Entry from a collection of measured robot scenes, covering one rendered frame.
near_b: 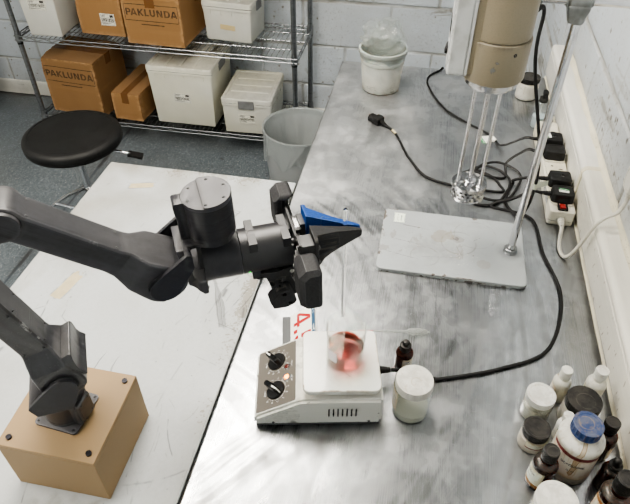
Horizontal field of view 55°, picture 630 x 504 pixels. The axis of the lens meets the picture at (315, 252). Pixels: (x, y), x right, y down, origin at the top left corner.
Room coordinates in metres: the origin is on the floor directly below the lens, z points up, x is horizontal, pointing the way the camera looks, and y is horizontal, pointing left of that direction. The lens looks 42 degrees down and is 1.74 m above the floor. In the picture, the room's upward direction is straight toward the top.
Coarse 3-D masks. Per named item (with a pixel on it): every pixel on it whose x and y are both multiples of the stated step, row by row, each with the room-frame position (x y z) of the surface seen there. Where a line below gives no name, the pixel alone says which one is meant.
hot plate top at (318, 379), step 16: (304, 336) 0.63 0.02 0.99; (320, 336) 0.63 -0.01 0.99; (368, 336) 0.63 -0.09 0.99; (304, 352) 0.60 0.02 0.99; (320, 352) 0.60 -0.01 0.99; (368, 352) 0.60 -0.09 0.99; (304, 368) 0.57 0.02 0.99; (320, 368) 0.57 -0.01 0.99; (368, 368) 0.57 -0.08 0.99; (304, 384) 0.54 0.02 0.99; (320, 384) 0.54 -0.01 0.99; (336, 384) 0.54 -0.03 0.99; (352, 384) 0.54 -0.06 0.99; (368, 384) 0.54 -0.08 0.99
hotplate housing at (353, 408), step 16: (384, 368) 0.61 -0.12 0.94; (256, 384) 0.59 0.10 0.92; (256, 400) 0.56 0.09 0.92; (304, 400) 0.53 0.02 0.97; (320, 400) 0.53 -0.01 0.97; (336, 400) 0.53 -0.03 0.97; (352, 400) 0.53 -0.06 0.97; (368, 400) 0.53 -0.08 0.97; (256, 416) 0.53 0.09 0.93; (272, 416) 0.52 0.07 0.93; (288, 416) 0.52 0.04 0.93; (304, 416) 0.52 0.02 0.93; (320, 416) 0.52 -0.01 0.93; (336, 416) 0.52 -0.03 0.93; (352, 416) 0.52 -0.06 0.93; (368, 416) 0.52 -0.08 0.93
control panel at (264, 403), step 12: (276, 348) 0.64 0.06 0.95; (288, 348) 0.63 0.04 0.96; (264, 360) 0.63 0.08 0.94; (288, 360) 0.61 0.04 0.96; (264, 372) 0.60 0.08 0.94; (276, 372) 0.59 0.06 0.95; (288, 372) 0.58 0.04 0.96; (288, 384) 0.56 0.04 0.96; (264, 396) 0.55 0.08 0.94; (288, 396) 0.54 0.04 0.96; (264, 408) 0.53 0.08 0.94
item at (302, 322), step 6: (300, 312) 0.75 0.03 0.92; (306, 312) 0.74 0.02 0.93; (294, 318) 0.74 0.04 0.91; (300, 318) 0.73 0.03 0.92; (306, 318) 0.73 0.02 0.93; (294, 324) 0.73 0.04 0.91; (300, 324) 0.72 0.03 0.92; (306, 324) 0.71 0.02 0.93; (294, 330) 0.71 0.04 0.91; (300, 330) 0.71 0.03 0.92; (306, 330) 0.70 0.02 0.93; (294, 336) 0.70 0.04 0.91; (300, 336) 0.69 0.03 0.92
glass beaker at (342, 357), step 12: (336, 312) 0.62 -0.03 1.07; (348, 312) 0.62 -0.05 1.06; (336, 324) 0.61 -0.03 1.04; (348, 324) 0.62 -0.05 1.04; (360, 324) 0.61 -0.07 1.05; (360, 336) 0.60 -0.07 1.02; (336, 348) 0.56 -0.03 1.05; (348, 348) 0.56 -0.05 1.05; (360, 348) 0.57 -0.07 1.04; (336, 360) 0.56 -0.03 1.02; (348, 360) 0.56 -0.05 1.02; (360, 360) 0.57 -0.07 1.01; (336, 372) 0.56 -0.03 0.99; (348, 372) 0.56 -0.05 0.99
